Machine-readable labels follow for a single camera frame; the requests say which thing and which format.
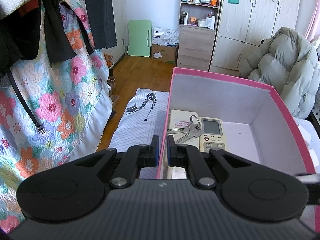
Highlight cream AC remote control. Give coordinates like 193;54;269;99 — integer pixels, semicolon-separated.
199;116;226;153

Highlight grey puffer jacket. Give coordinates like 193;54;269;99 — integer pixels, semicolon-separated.
239;27;319;119

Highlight cream power bank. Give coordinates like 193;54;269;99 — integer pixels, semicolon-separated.
166;109;201;180

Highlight wooden shelf cabinet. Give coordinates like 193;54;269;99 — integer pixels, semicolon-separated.
177;0;222;71

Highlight cardboard box on floor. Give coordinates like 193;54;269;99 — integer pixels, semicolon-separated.
151;44;178;64

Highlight floral quilt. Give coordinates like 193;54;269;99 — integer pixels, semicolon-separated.
1;0;112;233

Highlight black hanging coat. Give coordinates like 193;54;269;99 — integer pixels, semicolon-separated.
0;0;118;81

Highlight light wood wardrobe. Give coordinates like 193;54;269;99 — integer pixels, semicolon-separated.
209;0;300;76

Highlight pink cardboard box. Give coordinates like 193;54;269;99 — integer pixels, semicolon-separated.
147;68;319;239

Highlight silver key bunch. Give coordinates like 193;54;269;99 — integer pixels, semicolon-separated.
167;115;203;145

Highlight white cloth with guitar print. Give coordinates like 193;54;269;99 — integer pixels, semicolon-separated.
108;88;171;179

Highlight white door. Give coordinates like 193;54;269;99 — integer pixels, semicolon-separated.
106;0;125;64

